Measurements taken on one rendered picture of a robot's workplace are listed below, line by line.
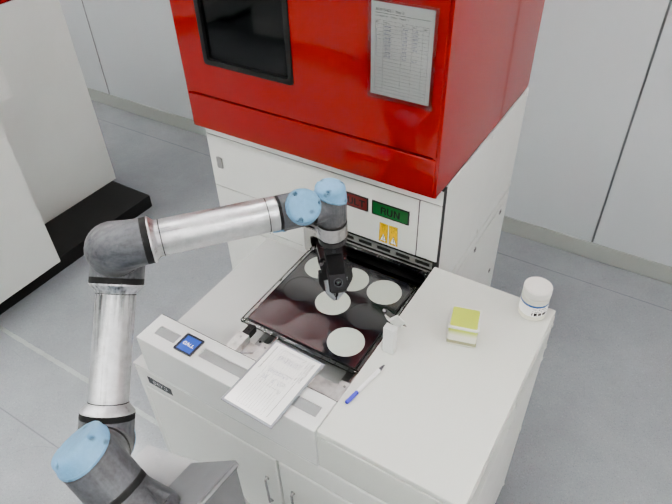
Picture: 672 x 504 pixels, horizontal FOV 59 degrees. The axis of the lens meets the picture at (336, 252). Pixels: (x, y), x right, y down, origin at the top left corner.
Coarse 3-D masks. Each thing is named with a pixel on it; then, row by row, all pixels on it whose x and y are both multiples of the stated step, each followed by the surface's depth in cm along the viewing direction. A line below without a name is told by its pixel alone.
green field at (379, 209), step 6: (378, 204) 168; (378, 210) 169; (384, 210) 168; (390, 210) 167; (396, 210) 165; (384, 216) 169; (390, 216) 168; (396, 216) 167; (402, 216) 166; (402, 222) 167
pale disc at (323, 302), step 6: (324, 294) 172; (318, 300) 170; (324, 300) 170; (330, 300) 170; (336, 300) 170; (342, 300) 170; (348, 300) 170; (318, 306) 168; (324, 306) 168; (330, 306) 168; (336, 306) 168; (342, 306) 168; (348, 306) 168; (324, 312) 166; (330, 312) 166; (336, 312) 166; (342, 312) 166
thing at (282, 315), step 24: (288, 288) 174; (312, 288) 174; (408, 288) 173; (264, 312) 167; (288, 312) 167; (312, 312) 166; (360, 312) 166; (288, 336) 160; (312, 336) 160; (336, 360) 154; (360, 360) 153
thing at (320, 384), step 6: (246, 348) 160; (252, 348) 160; (246, 354) 158; (318, 378) 152; (324, 378) 152; (312, 384) 150; (318, 384) 150; (324, 384) 150; (330, 384) 150; (336, 384) 150; (318, 390) 149; (324, 390) 149; (330, 390) 149
